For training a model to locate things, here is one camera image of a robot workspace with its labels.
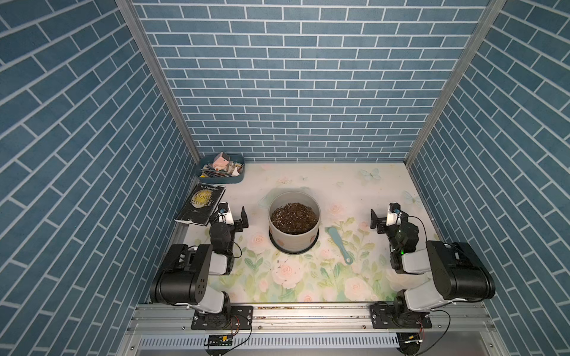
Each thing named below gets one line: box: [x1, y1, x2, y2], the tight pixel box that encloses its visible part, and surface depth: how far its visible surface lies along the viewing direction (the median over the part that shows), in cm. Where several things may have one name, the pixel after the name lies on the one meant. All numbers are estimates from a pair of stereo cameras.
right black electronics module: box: [396, 332, 424, 356], surface depth 72 cm
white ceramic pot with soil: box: [267, 190, 322, 251], surface depth 88 cm
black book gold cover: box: [174, 182, 227, 227], surface depth 104 cm
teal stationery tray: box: [197, 151, 245, 184], surface depth 114 cm
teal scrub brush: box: [328, 226, 354, 265], surface depth 93 cm
